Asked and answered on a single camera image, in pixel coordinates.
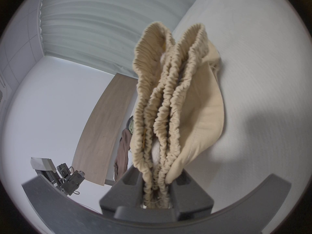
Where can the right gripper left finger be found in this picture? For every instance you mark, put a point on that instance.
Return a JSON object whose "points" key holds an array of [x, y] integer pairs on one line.
{"points": [[121, 191]]}

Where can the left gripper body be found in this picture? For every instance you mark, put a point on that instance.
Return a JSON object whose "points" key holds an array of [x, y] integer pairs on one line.
{"points": [[73, 183]]}

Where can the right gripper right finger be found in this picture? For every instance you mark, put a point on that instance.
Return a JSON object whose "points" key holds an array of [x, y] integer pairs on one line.
{"points": [[190, 194]]}

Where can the tan shorts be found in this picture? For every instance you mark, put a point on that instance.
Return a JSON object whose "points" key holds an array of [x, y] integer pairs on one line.
{"points": [[185, 101]]}

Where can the bed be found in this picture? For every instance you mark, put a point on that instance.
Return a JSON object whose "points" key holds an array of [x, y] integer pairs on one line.
{"points": [[256, 57]]}

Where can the brown shorts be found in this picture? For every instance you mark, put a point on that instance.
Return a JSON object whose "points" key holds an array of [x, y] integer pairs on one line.
{"points": [[121, 155]]}

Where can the green and black garment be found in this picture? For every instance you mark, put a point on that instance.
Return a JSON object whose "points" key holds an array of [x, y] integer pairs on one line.
{"points": [[131, 128]]}

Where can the pale green curtain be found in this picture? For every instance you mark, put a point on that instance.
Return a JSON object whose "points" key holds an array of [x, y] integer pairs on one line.
{"points": [[109, 21]]}

